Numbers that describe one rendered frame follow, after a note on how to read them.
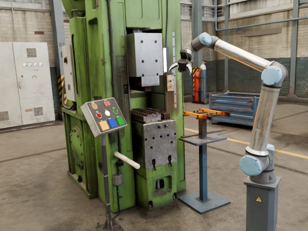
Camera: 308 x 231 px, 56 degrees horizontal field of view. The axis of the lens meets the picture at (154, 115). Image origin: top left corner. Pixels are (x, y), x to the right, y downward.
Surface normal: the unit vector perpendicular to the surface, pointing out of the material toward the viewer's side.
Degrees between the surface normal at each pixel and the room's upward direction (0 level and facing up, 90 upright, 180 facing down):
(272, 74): 83
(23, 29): 90
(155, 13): 90
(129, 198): 90
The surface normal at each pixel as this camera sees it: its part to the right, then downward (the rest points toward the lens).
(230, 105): -0.74, 0.14
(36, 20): 0.59, 0.13
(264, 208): -0.55, 0.18
